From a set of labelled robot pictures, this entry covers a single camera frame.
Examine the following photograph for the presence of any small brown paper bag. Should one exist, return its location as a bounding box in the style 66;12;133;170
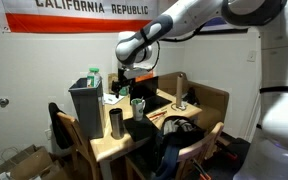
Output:
107;72;120;95

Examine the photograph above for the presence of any clear bottle with green cap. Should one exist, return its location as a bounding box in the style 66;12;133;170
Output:
86;67;102;89

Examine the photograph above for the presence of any white light switch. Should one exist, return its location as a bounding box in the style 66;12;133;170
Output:
246;49;258;63

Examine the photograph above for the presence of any California Republic flag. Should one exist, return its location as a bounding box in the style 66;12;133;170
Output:
0;0;161;34

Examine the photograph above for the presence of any dark grey trash bin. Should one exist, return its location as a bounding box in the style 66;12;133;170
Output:
67;77;107;140

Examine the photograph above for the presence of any wooden chair with jacket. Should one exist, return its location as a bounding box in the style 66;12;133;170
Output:
56;111;102;180

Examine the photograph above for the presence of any small green bottle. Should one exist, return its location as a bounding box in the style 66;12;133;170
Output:
119;85;130;97

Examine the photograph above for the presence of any wooden chair right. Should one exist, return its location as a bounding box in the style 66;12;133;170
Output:
157;71;230;133

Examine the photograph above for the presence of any small black pouch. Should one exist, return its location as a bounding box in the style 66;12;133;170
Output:
185;87;200;106

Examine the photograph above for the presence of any white mug with green logo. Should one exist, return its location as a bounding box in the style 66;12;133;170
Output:
130;97;147;122

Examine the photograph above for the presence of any black backpack with blue strap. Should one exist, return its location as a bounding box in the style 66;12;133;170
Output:
148;115;208;180

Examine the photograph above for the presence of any cardboard tube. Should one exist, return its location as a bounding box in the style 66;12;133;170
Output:
175;73;185;108

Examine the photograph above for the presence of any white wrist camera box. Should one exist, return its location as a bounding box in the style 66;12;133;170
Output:
123;67;154;80

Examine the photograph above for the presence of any black floor bag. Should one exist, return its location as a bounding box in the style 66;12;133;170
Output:
190;137;252;180

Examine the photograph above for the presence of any dark blue framed poster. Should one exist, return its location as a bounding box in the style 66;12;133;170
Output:
199;16;250;35

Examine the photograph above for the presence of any stainless steel flask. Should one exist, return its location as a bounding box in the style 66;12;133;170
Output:
108;107;125;140

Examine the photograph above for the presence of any red pen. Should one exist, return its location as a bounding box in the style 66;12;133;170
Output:
150;113;168;122
148;110;168;119

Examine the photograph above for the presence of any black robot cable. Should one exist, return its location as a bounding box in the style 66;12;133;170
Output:
149;22;207;72

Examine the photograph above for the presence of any white wall outlet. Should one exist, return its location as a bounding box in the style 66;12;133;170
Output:
44;128;53;141

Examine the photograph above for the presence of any white paper sheet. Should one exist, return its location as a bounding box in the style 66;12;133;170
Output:
102;93;126;106

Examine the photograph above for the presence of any black laptop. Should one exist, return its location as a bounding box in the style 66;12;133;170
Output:
129;76;173;115

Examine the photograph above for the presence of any black jacket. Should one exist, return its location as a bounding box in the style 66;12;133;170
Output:
47;102;74;151

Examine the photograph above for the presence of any large brown paper bag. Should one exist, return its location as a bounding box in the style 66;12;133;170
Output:
0;144;53;180

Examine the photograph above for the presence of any black mouse pad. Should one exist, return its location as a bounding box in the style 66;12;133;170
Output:
123;114;162;144

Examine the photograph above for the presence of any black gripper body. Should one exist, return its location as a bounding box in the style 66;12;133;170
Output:
117;67;133;90

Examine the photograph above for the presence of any round metal wall knob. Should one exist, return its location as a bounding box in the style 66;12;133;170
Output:
0;97;10;109

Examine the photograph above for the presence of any orange handled clamp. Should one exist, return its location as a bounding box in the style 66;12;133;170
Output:
192;159;212;180
224;150;239;162

